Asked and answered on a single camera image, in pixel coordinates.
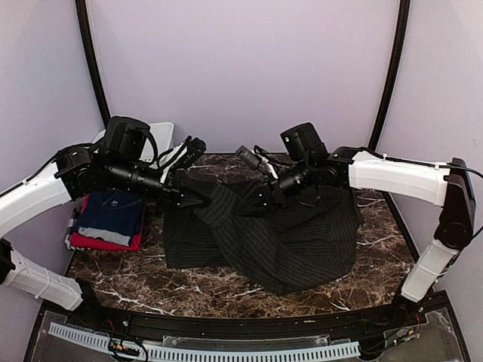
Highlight black frame post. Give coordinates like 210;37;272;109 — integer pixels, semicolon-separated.
368;0;411;151
75;0;111;127

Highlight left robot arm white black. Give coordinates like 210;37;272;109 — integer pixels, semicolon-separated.
1;116;211;329

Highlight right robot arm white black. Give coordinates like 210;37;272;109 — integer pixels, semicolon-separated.
236;123;479;327

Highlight white slotted cable duct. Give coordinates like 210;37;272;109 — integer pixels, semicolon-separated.
48;322;360;361

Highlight navy blue t-shirt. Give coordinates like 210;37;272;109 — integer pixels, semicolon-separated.
73;189;146;247

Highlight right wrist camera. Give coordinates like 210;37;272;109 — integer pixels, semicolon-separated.
235;146;278;179

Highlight white plastic bin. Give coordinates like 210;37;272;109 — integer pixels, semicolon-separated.
90;116;174;167

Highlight folded red t-shirt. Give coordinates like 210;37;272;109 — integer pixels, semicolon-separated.
67;232;142;252

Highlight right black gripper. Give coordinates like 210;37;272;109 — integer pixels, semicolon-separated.
234;156;315;213

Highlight black curved front rail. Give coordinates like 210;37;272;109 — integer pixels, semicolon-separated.
41;291;451;351

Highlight black clothes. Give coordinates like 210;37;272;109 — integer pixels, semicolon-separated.
163;180;361;294

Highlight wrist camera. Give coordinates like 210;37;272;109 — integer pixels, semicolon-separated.
156;136;208;180
235;146;278;179

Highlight right black frame post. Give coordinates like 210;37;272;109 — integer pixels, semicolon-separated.
368;0;411;151

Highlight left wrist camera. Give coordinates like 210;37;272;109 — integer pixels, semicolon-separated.
156;136;208;180

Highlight left black frame post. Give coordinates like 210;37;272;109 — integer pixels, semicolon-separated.
75;0;111;127

